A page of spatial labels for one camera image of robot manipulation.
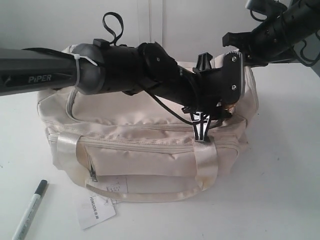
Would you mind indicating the white marker black cap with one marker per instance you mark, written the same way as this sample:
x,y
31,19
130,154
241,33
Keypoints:
x,y
28,215

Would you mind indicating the cream fabric duffel bag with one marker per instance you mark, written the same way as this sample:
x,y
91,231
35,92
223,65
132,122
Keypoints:
x,y
131,149

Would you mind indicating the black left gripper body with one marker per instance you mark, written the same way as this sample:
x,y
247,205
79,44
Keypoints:
x,y
199,91

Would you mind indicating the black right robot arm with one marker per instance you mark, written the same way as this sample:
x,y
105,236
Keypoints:
x,y
261,10

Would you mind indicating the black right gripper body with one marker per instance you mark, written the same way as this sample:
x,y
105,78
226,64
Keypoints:
x,y
274,39

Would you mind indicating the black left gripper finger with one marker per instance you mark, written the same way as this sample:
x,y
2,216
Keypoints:
x,y
203,63
200,123

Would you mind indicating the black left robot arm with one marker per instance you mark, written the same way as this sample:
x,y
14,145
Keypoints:
x,y
100,68

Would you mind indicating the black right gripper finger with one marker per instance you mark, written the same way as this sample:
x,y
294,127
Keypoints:
x,y
240,40

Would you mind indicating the white paper hang tag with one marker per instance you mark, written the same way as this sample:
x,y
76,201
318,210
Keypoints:
x,y
92,209

